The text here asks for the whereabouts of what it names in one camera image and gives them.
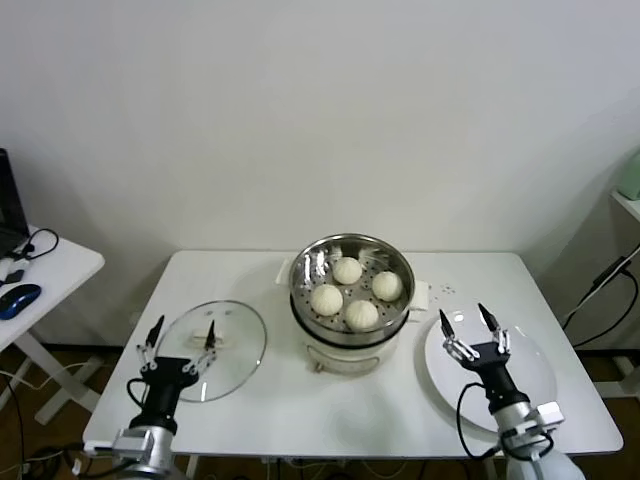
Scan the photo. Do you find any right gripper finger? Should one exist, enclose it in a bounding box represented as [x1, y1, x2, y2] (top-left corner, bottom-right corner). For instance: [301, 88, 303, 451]
[477, 302, 511, 354]
[438, 308, 476, 364]

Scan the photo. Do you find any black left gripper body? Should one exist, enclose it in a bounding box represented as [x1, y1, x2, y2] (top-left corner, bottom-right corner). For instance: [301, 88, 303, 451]
[129, 357, 200, 431]

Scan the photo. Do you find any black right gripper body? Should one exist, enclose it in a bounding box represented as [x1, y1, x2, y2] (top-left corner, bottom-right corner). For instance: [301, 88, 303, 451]
[459, 341, 531, 415]

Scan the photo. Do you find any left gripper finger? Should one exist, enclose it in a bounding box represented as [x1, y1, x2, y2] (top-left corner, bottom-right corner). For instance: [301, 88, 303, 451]
[182, 319, 219, 374]
[135, 314, 166, 371]

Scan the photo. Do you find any white steamed baozi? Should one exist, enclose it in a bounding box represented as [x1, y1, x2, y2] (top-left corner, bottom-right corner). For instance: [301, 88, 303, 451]
[332, 256, 363, 286]
[309, 284, 345, 317]
[344, 298, 380, 332]
[372, 270, 404, 302]

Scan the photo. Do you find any stainless steel steamer basket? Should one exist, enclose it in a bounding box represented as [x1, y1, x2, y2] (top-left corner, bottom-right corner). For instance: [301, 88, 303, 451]
[274, 232, 431, 347]

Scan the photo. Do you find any glass pot lid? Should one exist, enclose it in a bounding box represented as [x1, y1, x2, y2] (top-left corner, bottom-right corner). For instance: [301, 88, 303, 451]
[153, 299, 268, 404]

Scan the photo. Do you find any white round plate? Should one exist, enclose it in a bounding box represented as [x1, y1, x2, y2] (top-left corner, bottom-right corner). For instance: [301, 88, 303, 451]
[416, 309, 559, 434]

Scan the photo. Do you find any white electric cooker base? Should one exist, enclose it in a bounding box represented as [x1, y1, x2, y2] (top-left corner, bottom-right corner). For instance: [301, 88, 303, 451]
[291, 304, 426, 375]

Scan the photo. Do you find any white side table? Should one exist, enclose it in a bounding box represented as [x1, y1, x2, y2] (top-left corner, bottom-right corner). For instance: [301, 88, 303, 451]
[0, 224, 105, 426]

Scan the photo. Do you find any blue computer mouse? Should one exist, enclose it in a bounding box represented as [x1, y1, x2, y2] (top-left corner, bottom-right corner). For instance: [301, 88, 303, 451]
[0, 283, 42, 321]

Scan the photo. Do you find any white shelf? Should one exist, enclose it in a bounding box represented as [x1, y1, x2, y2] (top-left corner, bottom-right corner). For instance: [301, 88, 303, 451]
[609, 189, 640, 261]

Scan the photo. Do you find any black monitor screen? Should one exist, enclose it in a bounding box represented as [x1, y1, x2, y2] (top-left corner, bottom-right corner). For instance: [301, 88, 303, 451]
[0, 148, 30, 259]

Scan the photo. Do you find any pale green appliance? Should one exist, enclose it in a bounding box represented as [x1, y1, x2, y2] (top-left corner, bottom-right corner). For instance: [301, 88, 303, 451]
[615, 149, 640, 200]

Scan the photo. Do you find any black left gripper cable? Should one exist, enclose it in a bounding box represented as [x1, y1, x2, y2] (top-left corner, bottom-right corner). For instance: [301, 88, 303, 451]
[126, 377, 151, 416]

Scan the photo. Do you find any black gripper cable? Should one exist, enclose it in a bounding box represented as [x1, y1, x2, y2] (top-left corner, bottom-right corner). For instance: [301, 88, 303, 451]
[455, 382, 504, 460]
[126, 377, 151, 416]

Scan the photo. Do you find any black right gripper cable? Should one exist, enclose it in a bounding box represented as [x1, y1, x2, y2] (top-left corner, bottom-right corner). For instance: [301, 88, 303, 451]
[455, 382, 504, 460]

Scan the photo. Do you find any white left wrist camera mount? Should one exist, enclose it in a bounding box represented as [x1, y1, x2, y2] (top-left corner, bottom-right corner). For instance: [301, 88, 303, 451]
[82, 438, 119, 456]

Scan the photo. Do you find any black power cord with adapter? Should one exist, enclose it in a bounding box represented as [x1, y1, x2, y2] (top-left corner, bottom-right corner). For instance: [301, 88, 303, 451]
[558, 243, 640, 351]

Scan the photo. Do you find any thin black laptop cable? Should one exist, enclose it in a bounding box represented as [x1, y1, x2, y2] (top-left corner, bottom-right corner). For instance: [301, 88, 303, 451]
[9, 228, 59, 262]

